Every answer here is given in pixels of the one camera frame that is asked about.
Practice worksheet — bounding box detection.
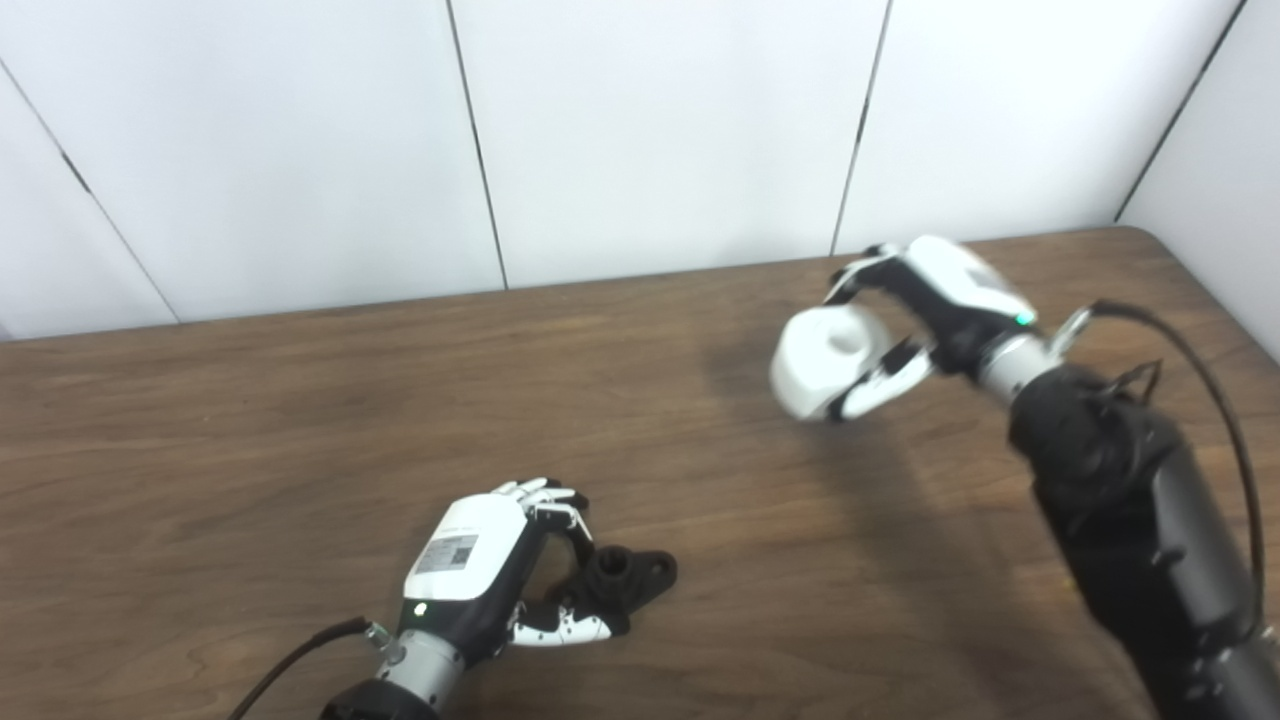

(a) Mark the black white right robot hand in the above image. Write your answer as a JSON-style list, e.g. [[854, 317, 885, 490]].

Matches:
[[821, 234, 1042, 425]]

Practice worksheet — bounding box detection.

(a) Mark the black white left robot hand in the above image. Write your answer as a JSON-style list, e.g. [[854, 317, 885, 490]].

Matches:
[[397, 476, 617, 669]]

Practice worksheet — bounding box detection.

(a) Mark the round white piece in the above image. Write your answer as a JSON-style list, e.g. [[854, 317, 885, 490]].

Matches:
[[769, 304, 902, 424]]

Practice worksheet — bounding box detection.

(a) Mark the black flanged holder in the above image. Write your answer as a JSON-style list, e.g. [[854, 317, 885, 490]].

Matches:
[[545, 545, 679, 638]]

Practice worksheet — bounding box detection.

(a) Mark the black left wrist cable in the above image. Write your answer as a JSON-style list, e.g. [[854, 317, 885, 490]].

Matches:
[[227, 616, 393, 720]]

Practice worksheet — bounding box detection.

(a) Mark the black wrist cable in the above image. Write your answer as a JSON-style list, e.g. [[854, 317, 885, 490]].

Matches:
[[227, 616, 393, 720], [1048, 299, 1268, 641]]

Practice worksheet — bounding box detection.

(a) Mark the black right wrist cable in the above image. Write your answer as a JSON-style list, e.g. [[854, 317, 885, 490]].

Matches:
[[1048, 299, 1268, 641]]

